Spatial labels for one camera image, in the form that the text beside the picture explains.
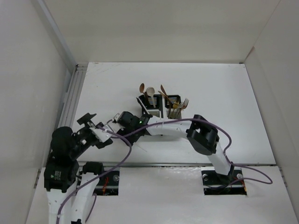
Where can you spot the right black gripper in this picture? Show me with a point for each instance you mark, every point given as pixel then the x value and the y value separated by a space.
pixel 132 139

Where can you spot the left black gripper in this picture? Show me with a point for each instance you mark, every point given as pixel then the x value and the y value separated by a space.
pixel 85 120

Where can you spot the beige plastic spoon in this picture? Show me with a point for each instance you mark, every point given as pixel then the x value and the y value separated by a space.
pixel 151 91

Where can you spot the copper round spoon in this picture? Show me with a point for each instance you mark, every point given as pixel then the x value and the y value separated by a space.
pixel 141 89

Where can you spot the silver metal fork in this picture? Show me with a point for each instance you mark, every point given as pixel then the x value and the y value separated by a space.
pixel 176 109

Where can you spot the copper fork with tines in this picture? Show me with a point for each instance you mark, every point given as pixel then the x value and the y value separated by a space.
pixel 184 106

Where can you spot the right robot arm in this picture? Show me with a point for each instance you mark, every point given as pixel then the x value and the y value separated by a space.
pixel 202 135

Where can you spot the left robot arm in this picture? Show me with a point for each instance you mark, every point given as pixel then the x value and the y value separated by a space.
pixel 60 175

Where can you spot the black utensil container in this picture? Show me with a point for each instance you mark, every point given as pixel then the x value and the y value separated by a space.
pixel 158 111

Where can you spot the white utensil container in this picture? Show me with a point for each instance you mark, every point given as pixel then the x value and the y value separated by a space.
pixel 172 98

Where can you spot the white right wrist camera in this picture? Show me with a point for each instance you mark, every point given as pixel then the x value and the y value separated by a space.
pixel 116 118

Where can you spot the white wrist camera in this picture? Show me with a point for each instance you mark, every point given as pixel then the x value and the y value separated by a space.
pixel 101 133
pixel 116 118

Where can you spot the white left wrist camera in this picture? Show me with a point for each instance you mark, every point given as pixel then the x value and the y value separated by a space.
pixel 101 133

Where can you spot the aluminium frame rail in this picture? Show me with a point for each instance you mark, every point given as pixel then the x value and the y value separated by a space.
pixel 75 73

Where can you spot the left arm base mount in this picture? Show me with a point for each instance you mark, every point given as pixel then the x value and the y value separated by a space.
pixel 108 185

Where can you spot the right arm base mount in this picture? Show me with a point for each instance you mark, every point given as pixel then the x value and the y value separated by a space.
pixel 216 184

